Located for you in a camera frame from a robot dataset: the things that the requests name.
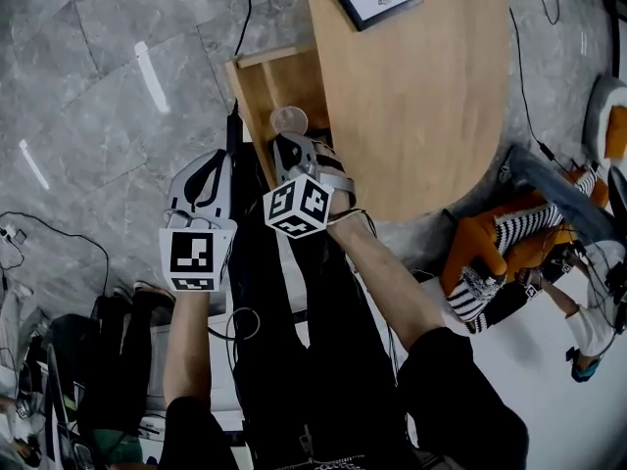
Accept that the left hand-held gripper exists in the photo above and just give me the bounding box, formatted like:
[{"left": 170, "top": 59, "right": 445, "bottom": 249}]
[{"left": 159, "top": 148, "right": 239, "bottom": 294}]

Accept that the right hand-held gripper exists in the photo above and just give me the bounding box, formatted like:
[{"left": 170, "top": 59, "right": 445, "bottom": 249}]
[{"left": 262, "top": 133, "right": 356, "bottom": 241}]

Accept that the clear round disc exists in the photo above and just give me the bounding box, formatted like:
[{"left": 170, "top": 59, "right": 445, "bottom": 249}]
[{"left": 268, "top": 106, "right": 310, "bottom": 136}]

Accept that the wooden drawer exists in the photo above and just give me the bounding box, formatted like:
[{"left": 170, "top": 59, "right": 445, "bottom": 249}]
[{"left": 223, "top": 41, "right": 339, "bottom": 190}]

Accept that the person's right forearm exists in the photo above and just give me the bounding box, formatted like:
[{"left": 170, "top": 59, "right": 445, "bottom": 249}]
[{"left": 325, "top": 211, "right": 447, "bottom": 350}]

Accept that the person's left forearm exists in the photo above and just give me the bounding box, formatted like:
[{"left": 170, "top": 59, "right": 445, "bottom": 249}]
[{"left": 162, "top": 289, "right": 217, "bottom": 413}]

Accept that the wooden coffee table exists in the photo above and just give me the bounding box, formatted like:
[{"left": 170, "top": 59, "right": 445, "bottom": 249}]
[{"left": 301, "top": 0, "right": 510, "bottom": 223}]

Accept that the person's right hand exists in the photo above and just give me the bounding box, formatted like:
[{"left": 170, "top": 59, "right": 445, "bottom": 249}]
[{"left": 311, "top": 143, "right": 358, "bottom": 219}]

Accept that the white cabinet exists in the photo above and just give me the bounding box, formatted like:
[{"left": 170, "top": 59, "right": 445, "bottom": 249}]
[{"left": 146, "top": 305, "right": 246, "bottom": 430}]

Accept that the patterned knit cushion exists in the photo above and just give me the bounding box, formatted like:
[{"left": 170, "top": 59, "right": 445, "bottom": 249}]
[{"left": 458, "top": 264, "right": 506, "bottom": 304}]

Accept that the black white striped blanket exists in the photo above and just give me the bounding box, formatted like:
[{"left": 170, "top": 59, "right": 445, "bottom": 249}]
[{"left": 445, "top": 168, "right": 599, "bottom": 335}]

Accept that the person's black jacket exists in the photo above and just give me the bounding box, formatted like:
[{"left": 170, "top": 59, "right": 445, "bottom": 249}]
[{"left": 166, "top": 149, "right": 530, "bottom": 470}]

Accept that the white round chair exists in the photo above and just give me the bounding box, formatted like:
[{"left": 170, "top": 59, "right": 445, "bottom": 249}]
[{"left": 582, "top": 73, "right": 627, "bottom": 165}]

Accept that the orange cushion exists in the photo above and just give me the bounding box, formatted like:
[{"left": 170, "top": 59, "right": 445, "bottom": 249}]
[{"left": 604, "top": 108, "right": 627, "bottom": 161}]

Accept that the black cable with adapter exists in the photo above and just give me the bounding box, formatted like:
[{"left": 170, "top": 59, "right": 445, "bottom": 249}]
[{"left": 224, "top": 0, "right": 256, "bottom": 155}]

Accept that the thin black floor cable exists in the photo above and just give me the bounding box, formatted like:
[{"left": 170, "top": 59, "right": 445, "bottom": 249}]
[{"left": 0, "top": 211, "right": 112, "bottom": 297}]

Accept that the gray cable loop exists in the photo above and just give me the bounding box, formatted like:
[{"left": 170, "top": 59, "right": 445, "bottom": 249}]
[{"left": 208, "top": 305, "right": 262, "bottom": 343}]

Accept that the long black floor cable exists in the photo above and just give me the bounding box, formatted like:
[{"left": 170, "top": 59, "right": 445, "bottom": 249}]
[{"left": 507, "top": 6, "right": 577, "bottom": 175}]

